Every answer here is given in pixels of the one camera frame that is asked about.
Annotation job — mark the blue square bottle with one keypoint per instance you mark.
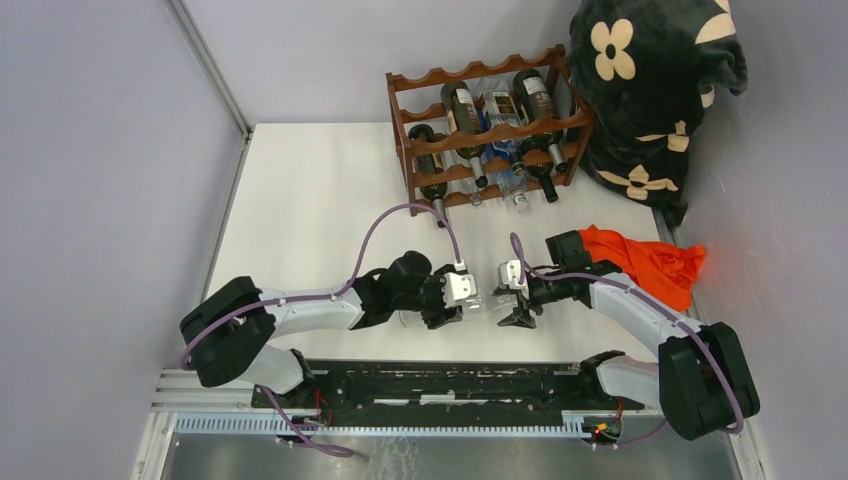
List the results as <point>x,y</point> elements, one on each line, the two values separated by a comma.
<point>511,181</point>

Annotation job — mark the green wine bottle front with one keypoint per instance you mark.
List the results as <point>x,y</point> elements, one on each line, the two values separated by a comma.
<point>429,165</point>

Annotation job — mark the green wine bottle white label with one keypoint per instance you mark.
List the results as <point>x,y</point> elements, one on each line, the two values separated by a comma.
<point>539,172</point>

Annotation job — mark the orange cloth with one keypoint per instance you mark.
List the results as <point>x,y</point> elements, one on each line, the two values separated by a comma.
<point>666,271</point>

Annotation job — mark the black floral blanket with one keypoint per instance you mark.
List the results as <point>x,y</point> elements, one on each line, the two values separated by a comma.
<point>650,70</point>

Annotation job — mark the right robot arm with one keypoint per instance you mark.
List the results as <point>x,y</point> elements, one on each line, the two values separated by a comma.
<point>700,380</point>

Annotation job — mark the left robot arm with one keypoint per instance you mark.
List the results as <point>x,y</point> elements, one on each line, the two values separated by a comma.
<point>227,336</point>

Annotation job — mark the clear bottle black cap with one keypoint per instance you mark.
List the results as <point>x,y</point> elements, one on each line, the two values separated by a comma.
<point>500,108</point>

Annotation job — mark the small clear glass bottle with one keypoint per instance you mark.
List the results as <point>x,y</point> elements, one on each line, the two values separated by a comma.
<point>464,185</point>

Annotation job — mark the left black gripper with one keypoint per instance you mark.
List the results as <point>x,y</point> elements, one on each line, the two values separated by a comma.
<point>435,317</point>

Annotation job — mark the brown wooden wine rack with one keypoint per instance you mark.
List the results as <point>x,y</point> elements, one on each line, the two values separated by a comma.
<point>584,120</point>

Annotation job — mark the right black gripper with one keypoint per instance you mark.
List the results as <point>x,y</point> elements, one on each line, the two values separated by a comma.
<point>519,317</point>

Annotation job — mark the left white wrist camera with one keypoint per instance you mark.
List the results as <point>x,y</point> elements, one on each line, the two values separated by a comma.
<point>460,287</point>

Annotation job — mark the black mounting rail base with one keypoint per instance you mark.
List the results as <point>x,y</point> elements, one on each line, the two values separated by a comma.
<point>382,398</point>

